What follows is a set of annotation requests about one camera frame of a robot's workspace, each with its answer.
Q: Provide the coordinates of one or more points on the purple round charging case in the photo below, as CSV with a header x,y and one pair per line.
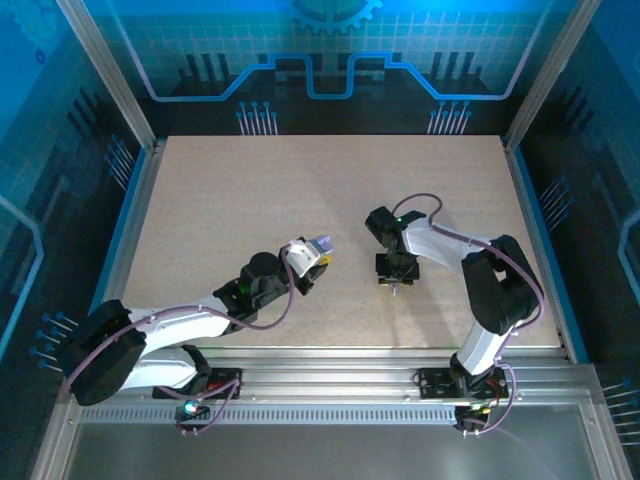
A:
x,y
325,246

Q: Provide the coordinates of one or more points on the aluminium frame post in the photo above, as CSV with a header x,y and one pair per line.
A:
x,y
112,80
550,75

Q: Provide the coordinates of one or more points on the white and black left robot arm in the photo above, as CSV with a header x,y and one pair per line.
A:
x,y
175,325

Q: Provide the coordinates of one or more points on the brushed metal panel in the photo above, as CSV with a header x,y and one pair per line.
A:
x,y
325,455

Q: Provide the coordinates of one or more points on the aluminium table side rail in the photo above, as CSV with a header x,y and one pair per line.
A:
x,y
136,235
536,235

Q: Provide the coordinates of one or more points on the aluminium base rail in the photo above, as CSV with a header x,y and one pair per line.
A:
x,y
325,375

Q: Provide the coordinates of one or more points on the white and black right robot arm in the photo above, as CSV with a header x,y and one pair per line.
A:
x,y
440,245

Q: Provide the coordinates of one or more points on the small LED connector board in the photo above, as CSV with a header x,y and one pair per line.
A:
x,y
192,409
475,411

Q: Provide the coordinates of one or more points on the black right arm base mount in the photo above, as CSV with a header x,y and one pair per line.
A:
x,y
437,382

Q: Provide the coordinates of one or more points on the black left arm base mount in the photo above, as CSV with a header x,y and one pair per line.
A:
x,y
225,381

